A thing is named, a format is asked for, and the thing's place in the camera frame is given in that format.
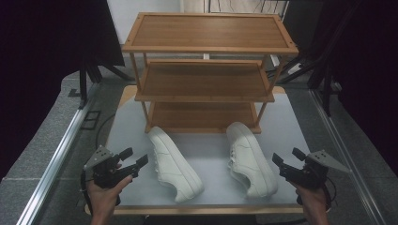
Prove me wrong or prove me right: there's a thin black floor cable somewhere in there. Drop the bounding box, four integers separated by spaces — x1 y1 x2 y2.
95 112 116 151

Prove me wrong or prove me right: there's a black metal stand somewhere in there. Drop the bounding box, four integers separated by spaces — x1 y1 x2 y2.
78 57 136 110
278 0 361 117

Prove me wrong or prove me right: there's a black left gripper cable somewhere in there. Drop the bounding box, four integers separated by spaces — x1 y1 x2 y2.
80 168 95 218

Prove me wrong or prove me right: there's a white sneaker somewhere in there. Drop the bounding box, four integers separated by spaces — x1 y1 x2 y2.
147 126 205 204
225 121 280 199

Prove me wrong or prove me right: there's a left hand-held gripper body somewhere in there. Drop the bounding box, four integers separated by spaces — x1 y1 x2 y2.
83 144 139 190

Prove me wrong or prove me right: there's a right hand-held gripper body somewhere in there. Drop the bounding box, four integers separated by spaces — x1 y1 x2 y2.
279 149 352 190

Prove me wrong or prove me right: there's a black floor socket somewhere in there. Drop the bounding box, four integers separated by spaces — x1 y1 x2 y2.
80 110 101 131

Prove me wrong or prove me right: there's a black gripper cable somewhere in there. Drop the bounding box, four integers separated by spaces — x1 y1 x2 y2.
323 176 338 214
80 168 95 218

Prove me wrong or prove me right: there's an aluminium rail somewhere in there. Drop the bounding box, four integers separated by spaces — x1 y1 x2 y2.
15 82 101 225
308 88 388 225

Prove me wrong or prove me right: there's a black curtain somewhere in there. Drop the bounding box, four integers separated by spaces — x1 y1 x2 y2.
313 0 398 176
0 0 126 181

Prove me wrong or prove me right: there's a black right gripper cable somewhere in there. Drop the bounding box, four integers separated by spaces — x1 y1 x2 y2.
323 176 338 214

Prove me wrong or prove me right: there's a person's left hand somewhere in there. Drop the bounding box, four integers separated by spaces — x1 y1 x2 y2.
85 162 134 218

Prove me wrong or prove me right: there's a wooden three-tier shoe rack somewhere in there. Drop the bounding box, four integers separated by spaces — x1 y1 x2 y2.
121 11 299 135

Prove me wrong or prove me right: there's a person's right hand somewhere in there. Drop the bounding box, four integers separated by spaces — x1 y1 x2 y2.
289 181 329 218

